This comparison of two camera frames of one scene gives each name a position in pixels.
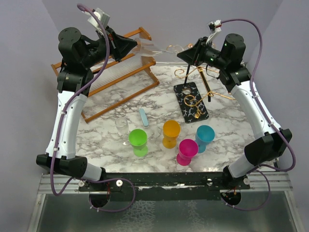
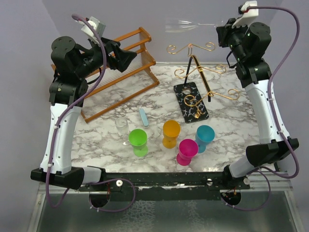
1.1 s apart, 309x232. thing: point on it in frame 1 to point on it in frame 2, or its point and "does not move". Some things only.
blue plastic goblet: x=204 y=134 does not move
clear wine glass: x=147 y=48 to x=181 y=26
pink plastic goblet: x=188 y=149 does not move
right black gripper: x=194 y=55 to x=224 y=31
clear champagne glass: x=122 y=126 does not move
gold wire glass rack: x=193 y=87 does not move
